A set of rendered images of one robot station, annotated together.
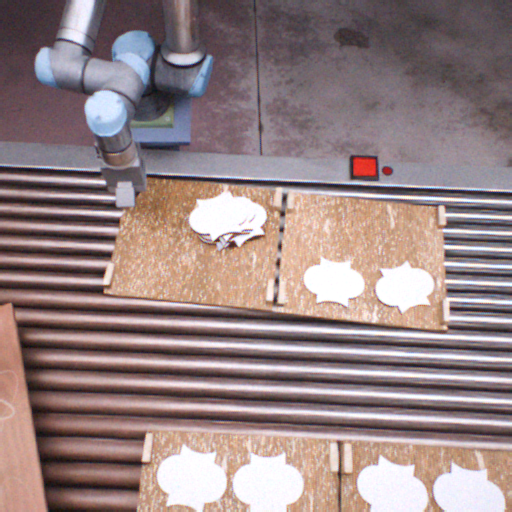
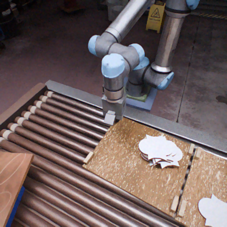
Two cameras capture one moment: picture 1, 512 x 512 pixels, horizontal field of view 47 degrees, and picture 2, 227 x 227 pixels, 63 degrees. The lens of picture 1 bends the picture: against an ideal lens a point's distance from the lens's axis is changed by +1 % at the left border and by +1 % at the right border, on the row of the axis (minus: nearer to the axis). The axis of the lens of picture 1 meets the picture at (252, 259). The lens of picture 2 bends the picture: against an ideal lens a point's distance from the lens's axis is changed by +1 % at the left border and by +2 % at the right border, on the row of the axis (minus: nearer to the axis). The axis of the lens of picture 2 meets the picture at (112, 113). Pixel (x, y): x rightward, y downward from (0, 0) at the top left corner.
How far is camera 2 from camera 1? 0.63 m
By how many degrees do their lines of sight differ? 21
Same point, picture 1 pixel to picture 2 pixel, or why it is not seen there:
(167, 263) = (119, 162)
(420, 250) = not seen: outside the picture
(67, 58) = (105, 39)
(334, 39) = (215, 98)
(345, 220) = not seen: outside the picture
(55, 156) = (91, 99)
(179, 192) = (138, 129)
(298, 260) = (196, 189)
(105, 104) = (114, 59)
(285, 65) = (193, 102)
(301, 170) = (205, 139)
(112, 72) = (124, 49)
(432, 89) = not seen: outside the picture
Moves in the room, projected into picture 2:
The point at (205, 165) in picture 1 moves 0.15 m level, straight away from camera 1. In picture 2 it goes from (154, 121) to (158, 103)
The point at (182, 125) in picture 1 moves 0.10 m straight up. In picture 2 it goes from (149, 103) to (151, 91)
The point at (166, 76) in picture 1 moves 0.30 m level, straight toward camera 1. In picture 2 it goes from (150, 76) to (142, 115)
